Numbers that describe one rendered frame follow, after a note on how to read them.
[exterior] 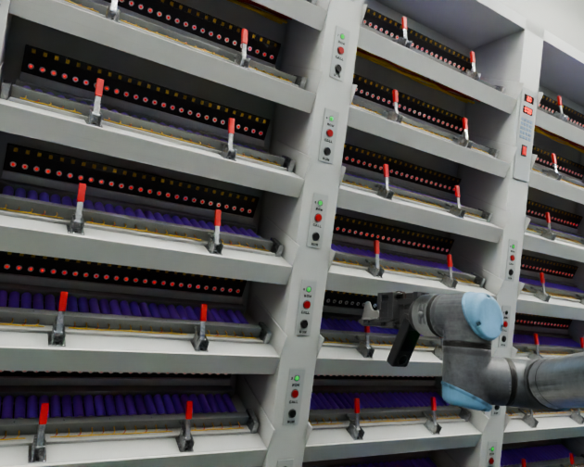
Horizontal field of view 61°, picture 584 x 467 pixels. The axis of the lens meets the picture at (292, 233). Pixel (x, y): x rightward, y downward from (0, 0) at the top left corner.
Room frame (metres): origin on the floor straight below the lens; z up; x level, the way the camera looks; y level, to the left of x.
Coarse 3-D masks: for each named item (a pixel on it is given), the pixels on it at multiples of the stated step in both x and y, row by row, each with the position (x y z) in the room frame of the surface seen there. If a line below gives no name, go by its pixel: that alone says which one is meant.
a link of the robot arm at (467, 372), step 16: (448, 352) 0.97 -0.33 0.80; (464, 352) 0.94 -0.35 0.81; (480, 352) 0.94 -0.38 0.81; (448, 368) 0.96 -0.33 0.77; (464, 368) 0.94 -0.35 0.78; (480, 368) 0.93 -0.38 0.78; (496, 368) 0.94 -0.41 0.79; (448, 384) 0.95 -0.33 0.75; (464, 384) 0.93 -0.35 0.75; (480, 384) 0.93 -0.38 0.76; (496, 384) 0.93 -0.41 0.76; (448, 400) 0.95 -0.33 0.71; (464, 400) 0.93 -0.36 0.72; (480, 400) 0.92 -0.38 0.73; (496, 400) 0.94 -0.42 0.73
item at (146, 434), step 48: (0, 384) 0.98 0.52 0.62; (48, 384) 1.03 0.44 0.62; (96, 384) 1.07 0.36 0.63; (144, 384) 1.12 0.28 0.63; (192, 384) 1.18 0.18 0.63; (240, 384) 1.24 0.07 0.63; (0, 432) 0.90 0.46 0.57; (48, 432) 0.94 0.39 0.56; (96, 432) 0.99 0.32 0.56; (144, 432) 1.01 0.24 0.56; (192, 432) 1.07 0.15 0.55; (240, 432) 1.11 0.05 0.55
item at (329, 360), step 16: (320, 336) 1.14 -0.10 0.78; (320, 352) 1.18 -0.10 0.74; (336, 352) 1.20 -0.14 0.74; (352, 352) 1.23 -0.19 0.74; (384, 352) 1.29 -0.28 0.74; (416, 352) 1.36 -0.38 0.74; (320, 368) 1.16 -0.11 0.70; (336, 368) 1.19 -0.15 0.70; (352, 368) 1.21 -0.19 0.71; (368, 368) 1.23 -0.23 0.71; (384, 368) 1.26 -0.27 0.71; (400, 368) 1.29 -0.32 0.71; (416, 368) 1.32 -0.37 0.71; (432, 368) 1.34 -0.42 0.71
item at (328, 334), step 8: (328, 336) 1.24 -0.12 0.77; (336, 336) 1.25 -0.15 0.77; (344, 336) 1.26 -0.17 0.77; (352, 336) 1.27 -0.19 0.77; (360, 336) 1.29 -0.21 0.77; (376, 336) 1.31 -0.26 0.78; (384, 336) 1.33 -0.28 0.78; (392, 336) 1.34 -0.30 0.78; (424, 336) 1.42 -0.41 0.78; (392, 344) 1.35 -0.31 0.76; (416, 344) 1.39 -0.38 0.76; (424, 344) 1.41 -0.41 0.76; (440, 344) 1.44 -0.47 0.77
